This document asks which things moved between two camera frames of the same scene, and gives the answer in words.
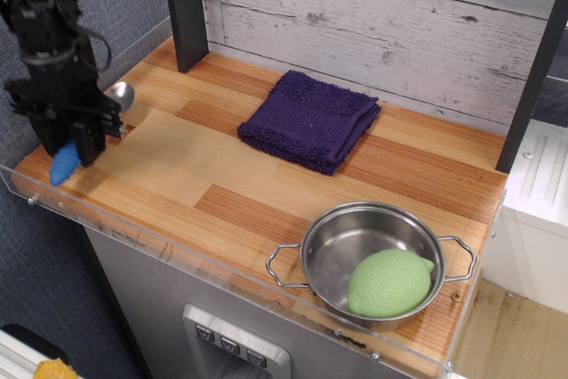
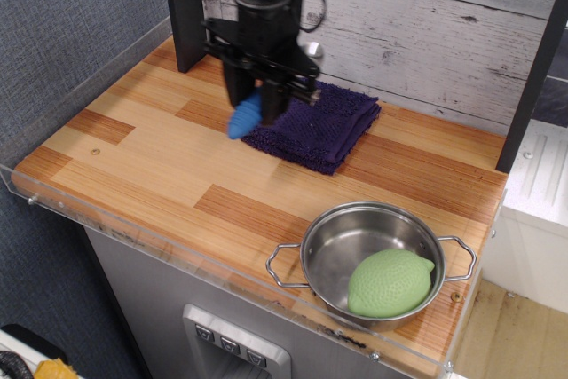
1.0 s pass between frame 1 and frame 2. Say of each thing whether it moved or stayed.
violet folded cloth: stayed
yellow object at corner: stayed
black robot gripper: moved
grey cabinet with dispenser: stayed
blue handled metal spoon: moved
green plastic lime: stayed
